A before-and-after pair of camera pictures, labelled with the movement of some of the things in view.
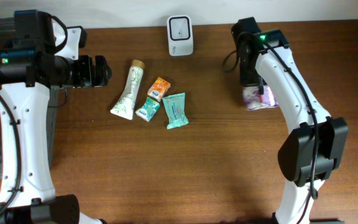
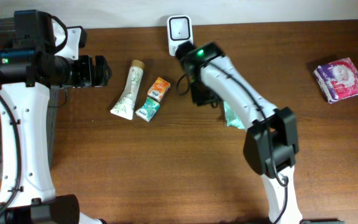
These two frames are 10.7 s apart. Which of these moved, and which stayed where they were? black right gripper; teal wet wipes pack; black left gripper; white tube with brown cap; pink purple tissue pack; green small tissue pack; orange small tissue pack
Moved: teal wet wipes pack; pink purple tissue pack; black right gripper
Stayed: green small tissue pack; white tube with brown cap; black left gripper; orange small tissue pack
